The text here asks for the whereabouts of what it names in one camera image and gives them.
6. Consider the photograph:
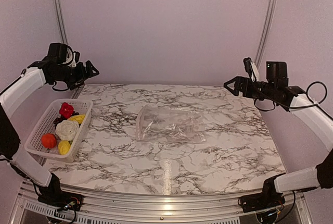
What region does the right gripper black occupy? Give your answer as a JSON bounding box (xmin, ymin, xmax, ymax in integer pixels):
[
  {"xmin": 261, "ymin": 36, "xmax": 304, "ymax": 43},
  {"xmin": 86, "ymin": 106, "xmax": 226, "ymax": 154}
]
[{"xmin": 224, "ymin": 76, "xmax": 277, "ymax": 99}]

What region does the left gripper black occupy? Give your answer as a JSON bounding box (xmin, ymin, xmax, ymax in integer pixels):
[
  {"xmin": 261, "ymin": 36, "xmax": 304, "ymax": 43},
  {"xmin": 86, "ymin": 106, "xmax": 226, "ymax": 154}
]
[{"xmin": 52, "ymin": 60, "xmax": 98, "ymax": 90}]

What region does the red fake pepper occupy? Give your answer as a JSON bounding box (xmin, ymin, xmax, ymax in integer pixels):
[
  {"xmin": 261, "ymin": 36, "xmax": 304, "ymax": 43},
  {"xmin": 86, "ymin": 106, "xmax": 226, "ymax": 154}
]
[{"xmin": 59, "ymin": 102, "xmax": 74, "ymax": 119}]

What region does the yellow fake lemon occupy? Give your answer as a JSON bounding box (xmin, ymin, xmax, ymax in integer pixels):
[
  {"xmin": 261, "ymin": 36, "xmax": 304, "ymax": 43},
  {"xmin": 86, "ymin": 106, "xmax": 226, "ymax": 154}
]
[{"xmin": 68, "ymin": 114, "xmax": 85, "ymax": 124}]

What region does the purple fake grape bunch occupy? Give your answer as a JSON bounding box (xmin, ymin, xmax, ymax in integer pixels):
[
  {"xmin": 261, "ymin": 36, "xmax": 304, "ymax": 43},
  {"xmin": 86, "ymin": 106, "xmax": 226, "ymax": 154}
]
[{"xmin": 53, "ymin": 116, "xmax": 63, "ymax": 127}]

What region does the white fake cauliflower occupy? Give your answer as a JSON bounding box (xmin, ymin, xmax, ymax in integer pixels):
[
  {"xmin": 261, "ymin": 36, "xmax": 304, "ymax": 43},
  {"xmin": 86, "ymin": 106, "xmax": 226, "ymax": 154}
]
[{"xmin": 55, "ymin": 120, "xmax": 80, "ymax": 141}]

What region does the orange fake tomato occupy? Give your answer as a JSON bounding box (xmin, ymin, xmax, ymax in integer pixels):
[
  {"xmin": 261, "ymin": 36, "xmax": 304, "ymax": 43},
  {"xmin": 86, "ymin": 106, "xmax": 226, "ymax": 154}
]
[{"xmin": 41, "ymin": 133, "xmax": 57, "ymax": 148}]

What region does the clear zip top bag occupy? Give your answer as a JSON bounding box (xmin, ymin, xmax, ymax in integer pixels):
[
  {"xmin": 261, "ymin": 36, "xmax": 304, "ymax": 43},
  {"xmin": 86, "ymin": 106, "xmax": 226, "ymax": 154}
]
[{"xmin": 135, "ymin": 105, "xmax": 206, "ymax": 144}]

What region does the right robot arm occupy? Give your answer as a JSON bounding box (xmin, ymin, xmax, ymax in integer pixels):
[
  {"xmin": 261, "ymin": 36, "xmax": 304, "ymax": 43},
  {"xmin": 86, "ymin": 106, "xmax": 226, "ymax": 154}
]
[{"xmin": 223, "ymin": 58, "xmax": 332, "ymax": 207}]

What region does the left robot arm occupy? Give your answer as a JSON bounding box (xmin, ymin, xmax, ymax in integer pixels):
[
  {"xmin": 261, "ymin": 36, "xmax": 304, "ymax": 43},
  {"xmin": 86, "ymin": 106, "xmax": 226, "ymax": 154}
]
[{"xmin": 1, "ymin": 43, "xmax": 99, "ymax": 206}]

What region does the white perforated plastic basket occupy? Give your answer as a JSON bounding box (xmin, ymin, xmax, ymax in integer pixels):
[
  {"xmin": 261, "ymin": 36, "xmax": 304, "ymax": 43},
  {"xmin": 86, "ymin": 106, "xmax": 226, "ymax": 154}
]
[{"xmin": 24, "ymin": 98, "xmax": 93, "ymax": 163}]

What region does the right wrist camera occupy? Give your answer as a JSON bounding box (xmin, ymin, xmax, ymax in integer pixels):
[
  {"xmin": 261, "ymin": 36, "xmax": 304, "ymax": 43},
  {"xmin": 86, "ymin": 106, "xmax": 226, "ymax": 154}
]
[{"xmin": 243, "ymin": 57, "xmax": 260, "ymax": 82}]

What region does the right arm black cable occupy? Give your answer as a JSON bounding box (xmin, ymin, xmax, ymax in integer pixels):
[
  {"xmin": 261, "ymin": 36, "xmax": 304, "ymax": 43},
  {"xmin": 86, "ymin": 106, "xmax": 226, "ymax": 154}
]
[{"xmin": 305, "ymin": 81, "xmax": 328, "ymax": 105}]

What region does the left aluminium frame post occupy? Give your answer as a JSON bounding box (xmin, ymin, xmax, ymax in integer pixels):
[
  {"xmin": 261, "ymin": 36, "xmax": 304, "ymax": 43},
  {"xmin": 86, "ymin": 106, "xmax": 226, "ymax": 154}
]
[{"xmin": 53, "ymin": 0, "xmax": 68, "ymax": 44}]

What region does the aluminium frame post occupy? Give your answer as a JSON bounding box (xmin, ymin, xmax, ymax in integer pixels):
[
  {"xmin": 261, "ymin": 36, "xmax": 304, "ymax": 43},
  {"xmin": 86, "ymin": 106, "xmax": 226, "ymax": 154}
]
[
  {"xmin": 53, "ymin": 0, "xmax": 68, "ymax": 44},
  {"xmin": 255, "ymin": 0, "xmax": 277, "ymax": 67}
]

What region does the right aluminium frame post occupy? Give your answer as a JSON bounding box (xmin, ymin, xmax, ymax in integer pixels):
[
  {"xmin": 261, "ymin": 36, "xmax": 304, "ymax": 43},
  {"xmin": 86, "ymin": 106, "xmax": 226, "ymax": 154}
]
[{"xmin": 255, "ymin": 0, "xmax": 277, "ymax": 67}]

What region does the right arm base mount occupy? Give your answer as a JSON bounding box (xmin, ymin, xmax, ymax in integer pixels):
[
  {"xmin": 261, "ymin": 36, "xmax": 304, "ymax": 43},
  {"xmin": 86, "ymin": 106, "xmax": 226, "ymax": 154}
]
[{"xmin": 238, "ymin": 192, "xmax": 286, "ymax": 213}]

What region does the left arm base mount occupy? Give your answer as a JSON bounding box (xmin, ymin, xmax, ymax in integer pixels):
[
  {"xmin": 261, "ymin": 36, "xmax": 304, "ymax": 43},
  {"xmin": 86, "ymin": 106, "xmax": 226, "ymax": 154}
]
[{"xmin": 38, "ymin": 191, "xmax": 83, "ymax": 211}]

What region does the front aluminium frame rail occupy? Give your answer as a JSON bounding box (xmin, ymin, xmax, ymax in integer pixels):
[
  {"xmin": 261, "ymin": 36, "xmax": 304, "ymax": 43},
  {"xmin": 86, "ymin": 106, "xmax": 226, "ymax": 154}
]
[{"xmin": 10, "ymin": 179, "xmax": 313, "ymax": 224}]

